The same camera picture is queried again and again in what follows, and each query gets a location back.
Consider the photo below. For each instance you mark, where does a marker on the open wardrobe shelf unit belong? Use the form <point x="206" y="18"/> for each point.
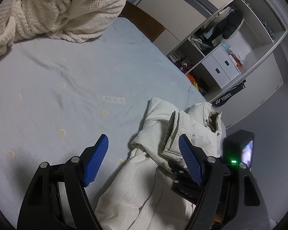
<point x="250" y="48"/>

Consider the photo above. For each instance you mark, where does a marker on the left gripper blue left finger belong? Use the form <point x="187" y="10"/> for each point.
<point x="77" y="173"/>

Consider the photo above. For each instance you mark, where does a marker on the black Yonex racket bag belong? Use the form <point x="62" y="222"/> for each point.
<point x="225" y="97"/>

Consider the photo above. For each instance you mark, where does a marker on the brown wooden headboard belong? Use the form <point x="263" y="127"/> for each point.
<point x="149" y="26"/>

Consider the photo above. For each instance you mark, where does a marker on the orange yellow toy blocks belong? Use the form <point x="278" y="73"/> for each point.
<point x="192" y="80"/>

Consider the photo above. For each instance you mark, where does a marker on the white drawer cabinet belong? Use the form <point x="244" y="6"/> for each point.
<point x="221" y="67"/>

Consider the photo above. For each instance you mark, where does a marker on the white hooded puffer jacket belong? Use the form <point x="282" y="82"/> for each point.
<point x="141" y="196"/>

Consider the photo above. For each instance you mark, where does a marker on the cream knitted blanket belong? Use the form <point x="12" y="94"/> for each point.
<point x="75" y="21"/>

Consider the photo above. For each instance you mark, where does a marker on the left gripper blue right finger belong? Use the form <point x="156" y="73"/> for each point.
<point x="207" y="172"/>

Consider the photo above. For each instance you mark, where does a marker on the light blue bed sheet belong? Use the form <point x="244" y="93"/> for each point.
<point x="57" y="98"/>

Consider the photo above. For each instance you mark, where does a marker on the beige wardrobe sliding door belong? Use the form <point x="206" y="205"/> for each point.
<point x="180" y="18"/>

